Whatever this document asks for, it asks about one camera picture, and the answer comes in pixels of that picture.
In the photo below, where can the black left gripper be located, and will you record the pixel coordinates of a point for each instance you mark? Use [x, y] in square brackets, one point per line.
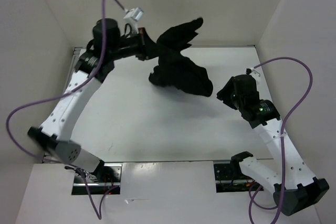
[147, 48]

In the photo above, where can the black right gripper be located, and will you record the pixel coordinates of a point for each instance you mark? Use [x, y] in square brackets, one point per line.
[224, 94]

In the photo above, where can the black pleated skirt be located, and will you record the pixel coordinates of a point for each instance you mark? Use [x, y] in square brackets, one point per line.
[176, 70]

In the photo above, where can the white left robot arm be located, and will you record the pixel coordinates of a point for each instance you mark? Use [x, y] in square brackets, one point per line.
[91, 70]

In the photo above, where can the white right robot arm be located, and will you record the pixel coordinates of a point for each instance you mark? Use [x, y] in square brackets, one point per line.
[296, 187]

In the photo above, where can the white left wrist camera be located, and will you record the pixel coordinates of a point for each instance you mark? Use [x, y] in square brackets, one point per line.
[133, 15]

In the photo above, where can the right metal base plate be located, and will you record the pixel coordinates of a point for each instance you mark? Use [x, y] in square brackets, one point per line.
[227, 182]

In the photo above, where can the metal base plate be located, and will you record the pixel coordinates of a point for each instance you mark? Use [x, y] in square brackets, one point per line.
[109, 181]
[227, 182]

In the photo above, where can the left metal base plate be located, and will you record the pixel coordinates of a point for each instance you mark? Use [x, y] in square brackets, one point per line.
[109, 181]

